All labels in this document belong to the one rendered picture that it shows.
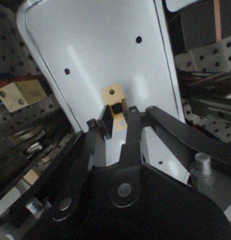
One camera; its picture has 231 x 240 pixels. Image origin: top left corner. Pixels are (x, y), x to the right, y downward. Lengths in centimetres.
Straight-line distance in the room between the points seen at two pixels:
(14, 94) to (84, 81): 10
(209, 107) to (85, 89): 22
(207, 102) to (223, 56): 42
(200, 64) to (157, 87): 39
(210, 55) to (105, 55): 48
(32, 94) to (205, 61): 58
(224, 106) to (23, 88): 29
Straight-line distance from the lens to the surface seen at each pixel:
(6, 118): 79
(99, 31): 23
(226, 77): 34
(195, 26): 28
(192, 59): 60
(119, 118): 22
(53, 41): 25
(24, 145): 21
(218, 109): 24
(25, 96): 21
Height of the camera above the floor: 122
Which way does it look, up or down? 67 degrees down
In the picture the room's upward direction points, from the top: 176 degrees counter-clockwise
